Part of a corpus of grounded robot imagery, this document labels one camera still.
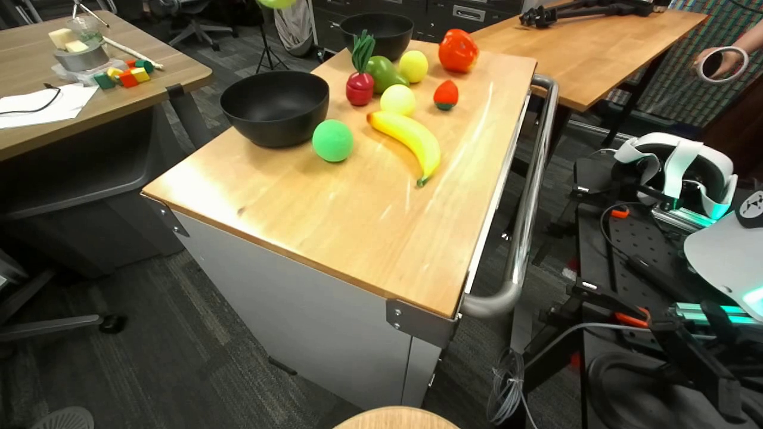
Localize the red toy strawberry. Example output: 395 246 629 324
432 76 463 114

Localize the grey device with teal light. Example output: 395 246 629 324
679 210 763 328

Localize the yellow toy banana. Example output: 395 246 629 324
366 108 444 189

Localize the yellow round toy fruit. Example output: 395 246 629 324
395 48 432 87

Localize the white ring controller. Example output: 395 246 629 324
695 42 751 87

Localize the white VR headset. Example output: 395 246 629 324
612 128 740 234

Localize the red radish with green leaves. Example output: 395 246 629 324
344 28 379 110

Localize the person in plaid shirt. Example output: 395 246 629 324
634 0 763 133

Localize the metal cart handle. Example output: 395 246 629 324
461 73 561 321

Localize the thin white stick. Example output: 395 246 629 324
100 33 168 72

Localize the white label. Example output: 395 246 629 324
450 2 488 25

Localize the grey white cloth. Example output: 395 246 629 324
273 0 320 57

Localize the operator hand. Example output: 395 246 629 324
703 45 753 82

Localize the white paper sheet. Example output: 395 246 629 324
0 82 100 131

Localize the long black device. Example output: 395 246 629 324
521 0 665 32

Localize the clear plastic container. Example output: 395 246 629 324
47 13 113 72

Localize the green dimpled ball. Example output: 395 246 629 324
310 118 357 168

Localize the black mesh office chair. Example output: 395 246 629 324
145 0 237 52

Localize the thin black cable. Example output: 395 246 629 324
0 84 64 118

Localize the grey round object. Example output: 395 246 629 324
32 405 99 429

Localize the round wooden stool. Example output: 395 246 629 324
331 405 463 429

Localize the green toy pear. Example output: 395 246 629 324
362 52 411 95

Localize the black plastic bowl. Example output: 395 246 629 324
339 10 418 64
219 70 331 151

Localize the yellow-green ball with dent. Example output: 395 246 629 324
379 84 419 120

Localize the large wooden desk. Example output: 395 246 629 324
468 5 711 114

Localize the black cabinet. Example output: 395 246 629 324
312 0 528 42

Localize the orange red bell pepper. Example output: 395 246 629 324
437 27 482 76

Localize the wooden side desk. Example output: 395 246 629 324
0 8 214 281

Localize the black tripod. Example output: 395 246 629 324
250 8 296 76

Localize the orange tipped black cable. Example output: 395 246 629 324
597 200 639 277

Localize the grey office chair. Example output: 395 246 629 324
0 151 162 346

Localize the orange handled tool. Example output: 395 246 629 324
611 307 655 331

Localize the white cart cabinet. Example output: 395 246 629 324
170 207 448 412

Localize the metal corner bracket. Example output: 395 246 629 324
383 296 457 351

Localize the grey cable bundle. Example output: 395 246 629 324
486 347 531 429

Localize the black breadboard table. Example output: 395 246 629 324
574 152 763 429

